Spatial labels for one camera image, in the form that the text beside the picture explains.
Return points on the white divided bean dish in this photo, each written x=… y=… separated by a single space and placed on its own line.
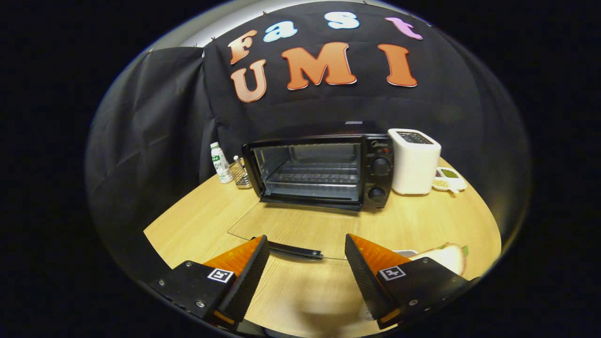
x=450 y=180

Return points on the sandwich with lettuce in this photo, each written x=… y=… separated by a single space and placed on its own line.
x=446 y=257

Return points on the black toaster oven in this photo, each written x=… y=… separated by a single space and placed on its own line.
x=375 y=180

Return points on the white bottle green label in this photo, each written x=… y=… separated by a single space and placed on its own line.
x=220 y=164

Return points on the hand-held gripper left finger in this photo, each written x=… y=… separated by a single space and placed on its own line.
x=249 y=281

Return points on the black backdrop cloth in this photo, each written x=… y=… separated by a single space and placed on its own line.
x=164 y=117

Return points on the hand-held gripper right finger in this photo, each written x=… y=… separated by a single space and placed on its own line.
x=368 y=286

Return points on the small metal rack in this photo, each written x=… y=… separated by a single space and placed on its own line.
x=241 y=177

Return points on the white toaster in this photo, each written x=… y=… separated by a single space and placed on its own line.
x=413 y=169

